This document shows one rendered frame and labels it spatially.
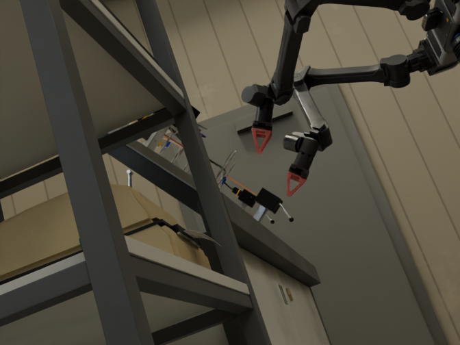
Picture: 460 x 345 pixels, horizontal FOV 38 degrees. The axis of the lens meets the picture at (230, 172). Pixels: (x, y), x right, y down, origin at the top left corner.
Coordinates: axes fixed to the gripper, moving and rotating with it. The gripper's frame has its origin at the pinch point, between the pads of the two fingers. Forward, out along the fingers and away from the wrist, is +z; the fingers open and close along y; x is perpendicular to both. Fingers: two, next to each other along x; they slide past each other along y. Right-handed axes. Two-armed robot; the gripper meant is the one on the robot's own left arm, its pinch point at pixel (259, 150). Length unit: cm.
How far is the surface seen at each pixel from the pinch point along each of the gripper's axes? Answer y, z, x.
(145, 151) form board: 92, 17, -19
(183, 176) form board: 94, 21, -10
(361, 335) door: -144, 71, 62
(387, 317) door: -144, 60, 74
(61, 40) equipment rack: 157, 13, -17
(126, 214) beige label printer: 129, 31, -13
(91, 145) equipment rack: 159, 25, -11
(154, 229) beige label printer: 130, 33, -8
